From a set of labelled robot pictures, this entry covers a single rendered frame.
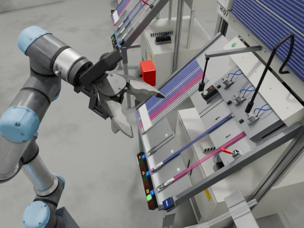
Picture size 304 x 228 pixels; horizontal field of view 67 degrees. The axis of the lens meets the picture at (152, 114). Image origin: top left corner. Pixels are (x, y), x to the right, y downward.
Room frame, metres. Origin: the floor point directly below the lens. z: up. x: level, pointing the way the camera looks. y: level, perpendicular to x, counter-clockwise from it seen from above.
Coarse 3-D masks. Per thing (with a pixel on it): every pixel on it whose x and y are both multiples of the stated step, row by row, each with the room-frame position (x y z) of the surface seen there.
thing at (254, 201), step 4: (252, 200) 0.32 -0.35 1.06; (244, 204) 0.31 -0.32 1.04; (248, 204) 0.31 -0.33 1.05; (252, 204) 0.31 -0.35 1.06; (236, 208) 0.31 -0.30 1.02; (240, 208) 0.31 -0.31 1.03; (244, 208) 0.30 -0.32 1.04; (228, 212) 0.30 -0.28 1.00; (232, 212) 0.30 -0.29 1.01; (236, 212) 0.30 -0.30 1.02; (220, 216) 0.30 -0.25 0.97; (224, 216) 0.29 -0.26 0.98; (228, 216) 0.29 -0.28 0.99; (212, 220) 0.29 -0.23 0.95; (216, 220) 0.29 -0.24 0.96; (220, 220) 0.28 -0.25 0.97; (204, 224) 0.28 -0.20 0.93; (208, 224) 0.28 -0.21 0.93; (212, 224) 0.28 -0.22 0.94
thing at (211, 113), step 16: (208, 48) 1.17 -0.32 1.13; (208, 64) 1.06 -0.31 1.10; (224, 64) 1.00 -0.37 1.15; (192, 96) 0.92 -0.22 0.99; (208, 112) 0.78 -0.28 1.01; (224, 112) 0.74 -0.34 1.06; (208, 128) 0.70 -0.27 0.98; (224, 128) 0.66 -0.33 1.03; (240, 128) 0.63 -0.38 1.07; (240, 144) 0.56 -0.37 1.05; (256, 144) 0.54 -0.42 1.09; (224, 160) 0.53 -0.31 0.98
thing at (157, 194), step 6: (138, 120) 0.97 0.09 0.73; (138, 126) 0.92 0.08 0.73; (144, 138) 0.83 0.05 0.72; (144, 144) 0.78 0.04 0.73; (144, 150) 0.75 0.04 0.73; (150, 162) 0.67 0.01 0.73; (150, 168) 0.63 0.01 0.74; (150, 174) 0.60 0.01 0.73; (156, 186) 0.53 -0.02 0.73; (156, 192) 0.49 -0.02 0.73; (156, 198) 0.47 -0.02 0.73
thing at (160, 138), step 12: (168, 120) 0.87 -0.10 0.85; (156, 132) 0.84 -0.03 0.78; (168, 132) 0.79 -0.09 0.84; (156, 144) 0.76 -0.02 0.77; (168, 144) 0.72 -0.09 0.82; (156, 156) 0.69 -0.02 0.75; (168, 156) 0.66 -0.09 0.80; (180, 156) 0.63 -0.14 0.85; (168, 168) 0.60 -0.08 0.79; (180, 168) 0.57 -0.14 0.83; (156, 180) 0.56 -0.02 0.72; (180, 180) 0.52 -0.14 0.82; (168, 192) 0.48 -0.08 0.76; (180, 192) 0.46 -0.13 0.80
